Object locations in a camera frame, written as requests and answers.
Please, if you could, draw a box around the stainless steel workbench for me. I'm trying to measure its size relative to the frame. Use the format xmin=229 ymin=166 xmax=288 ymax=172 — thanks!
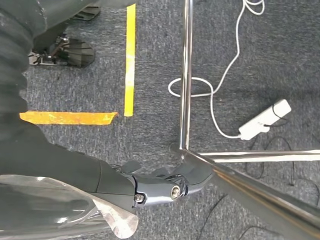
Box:
xmin=169 ymin=0 xmax=320 ymax=240

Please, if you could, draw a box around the yellow floor tape strip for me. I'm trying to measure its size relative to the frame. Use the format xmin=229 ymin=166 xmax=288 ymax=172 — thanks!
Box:
xmin=19 ymin=110 xmax=119 ymax=126
xmin=123 ymin=3 xmax=137 ymax=118

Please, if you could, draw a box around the clear plastic film flap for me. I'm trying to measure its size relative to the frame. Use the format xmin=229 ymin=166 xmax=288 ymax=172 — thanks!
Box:
xmin=0 ymin=174 xmax=140 ymax=240

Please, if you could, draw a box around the white power strip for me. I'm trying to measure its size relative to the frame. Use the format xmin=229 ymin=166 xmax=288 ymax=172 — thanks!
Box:
xmin=238 ymin=98 xmax=292 ymax=142

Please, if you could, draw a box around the thin black floor cable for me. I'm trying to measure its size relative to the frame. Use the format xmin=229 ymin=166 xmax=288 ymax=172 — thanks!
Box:
xmin=243 ymin=100 xmax=320 ymax=208
xmin=195 ymin=194 xmax=285 ymax=240

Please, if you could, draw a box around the white power strip cable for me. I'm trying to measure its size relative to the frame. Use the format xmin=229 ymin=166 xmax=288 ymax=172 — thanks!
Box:
xmin=168 ymin=0 xmax=266 ymax=140

